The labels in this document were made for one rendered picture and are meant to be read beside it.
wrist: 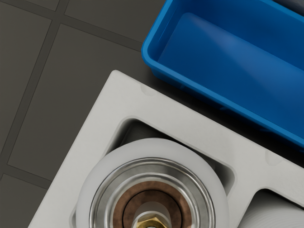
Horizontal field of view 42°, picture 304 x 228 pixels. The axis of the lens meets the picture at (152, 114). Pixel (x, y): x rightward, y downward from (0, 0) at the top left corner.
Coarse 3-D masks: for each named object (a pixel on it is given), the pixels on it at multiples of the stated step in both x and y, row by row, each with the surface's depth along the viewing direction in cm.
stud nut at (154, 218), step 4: (148, 216) 21; (152, 216) 21; (156, 216) 20; (140, 220) 20; (144, 220) 20; (148, 220) 20; (152, 220) 20; (156, 220) 20; (160, 220) 20; (140, 224) 20; (144, 224) 20; (148, 224) 20; (152, 224) 20; (156, 224) 20; (160, 224) 20; (164, 224) 20
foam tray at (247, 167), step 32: (128, 96) 31; (160, 96) 31; (96, 128) 31; (128, 128) 42; (160, 128) 31; (192, 128) 31; (224, 128) 31; (64, 160) 31; (96, 160) 31; (224, 160) 31; (256, 160) 31; (288, 160) 31; (64, 192) 31; (288, 192) 31; (32, 224) 31; (64, 224) 31
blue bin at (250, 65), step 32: (192, 0) 46; (224, 0) 41; (256, 0) 38; (160, 32) 40; (192, 32) 49; (224, 32) 49; (256, 32) 45; (288, 32) 41; (160, 64) 38; (192, 64) 49; (224, 64) 49; (256, 64) 49; (288, 64) 49; (224, 96) 49; (256, 96) 49; (288, 96) 49; (256, 128) 47; (288, 128) 49
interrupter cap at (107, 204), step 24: (120, 168) 24; (144, 168) 24; (168, 168) 24; (96, 192) 24; (120, 192) 24; (144, 192) 24; (168, 192) 24; (192, 192) 24; (96, 216) 24; (120, 216) 24; (192, 216) 24
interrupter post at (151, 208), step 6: (144, 204) 23; (150, 204) 23; (156, 204) 23; (162, 204) 24; (138, 210) 23; (144, 210) 22; (150, 210) 21; (156, 210) 21; (162, 210) 22; (138, 216) 21; (144, 216) 21; (162, 216) 21; (168, 216) 22; (168, 222) 21
